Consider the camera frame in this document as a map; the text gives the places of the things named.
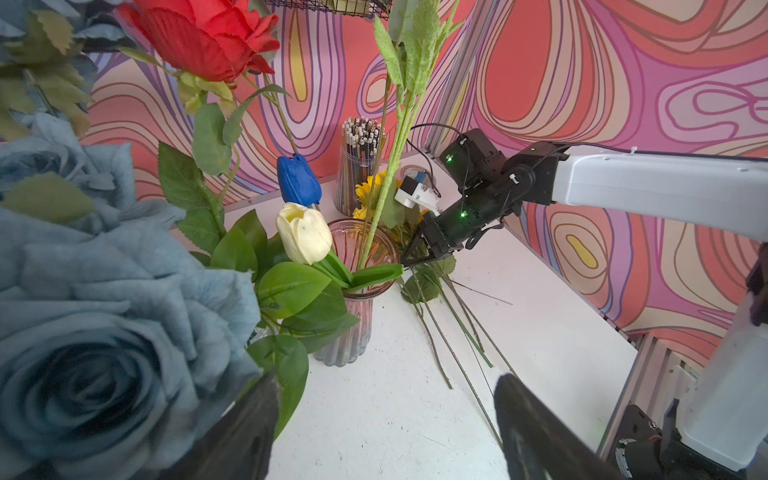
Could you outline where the white tulip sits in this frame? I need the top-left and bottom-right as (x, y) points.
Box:
(276, 202), (333, 265)

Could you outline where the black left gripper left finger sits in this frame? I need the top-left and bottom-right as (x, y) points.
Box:
(161, 372), (279, 480)

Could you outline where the tall yellow flower sprig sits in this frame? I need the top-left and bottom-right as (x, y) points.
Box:
(359, 1), (462, 266)

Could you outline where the red rose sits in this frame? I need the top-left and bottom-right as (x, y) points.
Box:
(117, 0), (280, 84)

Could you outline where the pink ribbed glass vase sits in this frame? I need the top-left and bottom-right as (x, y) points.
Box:
(314, 219), (400, 367)

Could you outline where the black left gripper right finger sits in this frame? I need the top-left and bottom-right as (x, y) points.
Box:
(493, 374), (621, 480)

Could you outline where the back wire basket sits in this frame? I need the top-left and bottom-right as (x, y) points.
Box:
(265, 0), (393, 20)

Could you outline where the yellow tulip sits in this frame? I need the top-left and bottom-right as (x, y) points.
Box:
(427, 298), (502, 446)

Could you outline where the clear tape roll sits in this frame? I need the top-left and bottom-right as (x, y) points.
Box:
(397, 165), (431, 183)

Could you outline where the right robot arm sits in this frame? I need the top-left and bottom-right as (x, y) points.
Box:
(401, 129), (767, 268)

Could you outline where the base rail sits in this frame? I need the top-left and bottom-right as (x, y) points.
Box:
(596, 287), (768, 480)

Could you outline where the blue tulip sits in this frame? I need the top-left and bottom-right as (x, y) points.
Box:
(277, 153), (322, 207)

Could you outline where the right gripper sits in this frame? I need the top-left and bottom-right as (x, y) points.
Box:
(401, 192), (510, 267)

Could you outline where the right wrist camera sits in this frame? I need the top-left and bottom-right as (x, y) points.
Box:
(394, 171), (441, 217)

